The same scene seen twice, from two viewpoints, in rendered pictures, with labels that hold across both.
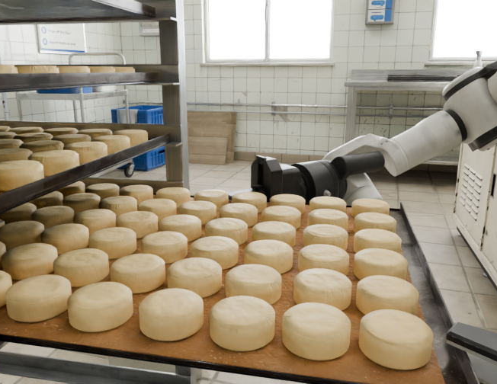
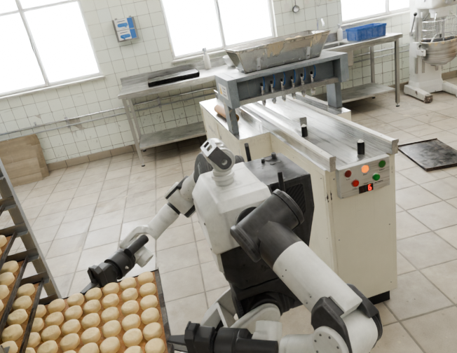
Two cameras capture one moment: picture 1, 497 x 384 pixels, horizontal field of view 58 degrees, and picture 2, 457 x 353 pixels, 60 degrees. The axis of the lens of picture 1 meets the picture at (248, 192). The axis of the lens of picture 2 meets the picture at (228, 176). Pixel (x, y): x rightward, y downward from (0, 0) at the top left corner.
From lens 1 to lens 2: 78 cm
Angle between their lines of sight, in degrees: 23
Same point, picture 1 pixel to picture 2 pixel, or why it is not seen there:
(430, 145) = (165, 223)
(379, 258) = (148, 314)
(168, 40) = (26, 239)
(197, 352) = not seen: outside the picture
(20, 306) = not seen: outside the picture
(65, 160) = (18, 332)
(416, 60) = (165, 61)
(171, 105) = (38, 264)
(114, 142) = (25, 304)
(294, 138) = (93, 140)
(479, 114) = (181, 206)
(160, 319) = not seen: outside the picture
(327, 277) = (132, 333)
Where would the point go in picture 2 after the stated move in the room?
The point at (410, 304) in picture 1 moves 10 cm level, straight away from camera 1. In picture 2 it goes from (158, 333) to (160, 307)
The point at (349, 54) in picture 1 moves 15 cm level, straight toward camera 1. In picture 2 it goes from (114, 66) to (113, 68)
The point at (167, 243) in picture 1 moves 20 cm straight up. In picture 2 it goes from (71, 342) to (44, 283)
